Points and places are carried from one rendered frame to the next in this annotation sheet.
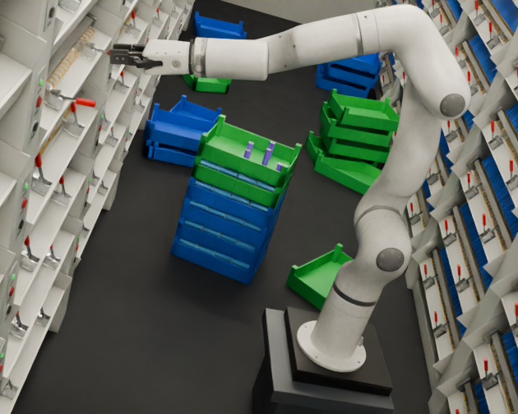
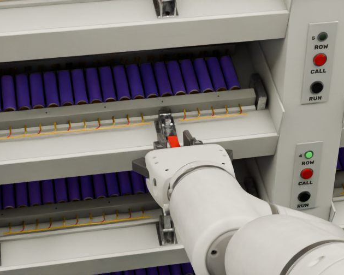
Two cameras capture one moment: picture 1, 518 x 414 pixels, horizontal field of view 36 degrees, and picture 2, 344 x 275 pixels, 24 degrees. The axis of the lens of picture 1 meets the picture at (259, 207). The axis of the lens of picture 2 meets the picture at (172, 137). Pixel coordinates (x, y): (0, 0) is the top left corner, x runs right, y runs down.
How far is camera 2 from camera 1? 1.59 m
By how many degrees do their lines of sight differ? 70
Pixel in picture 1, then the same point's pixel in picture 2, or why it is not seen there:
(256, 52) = (197, 225)
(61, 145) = (116, 238)
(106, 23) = (274, 109)
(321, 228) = not seen: outside the picture
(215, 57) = (175, 200)
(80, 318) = not seen: outside the picture
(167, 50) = (166, 161)
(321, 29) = (259, 237)
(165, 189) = not seen: outside the picture
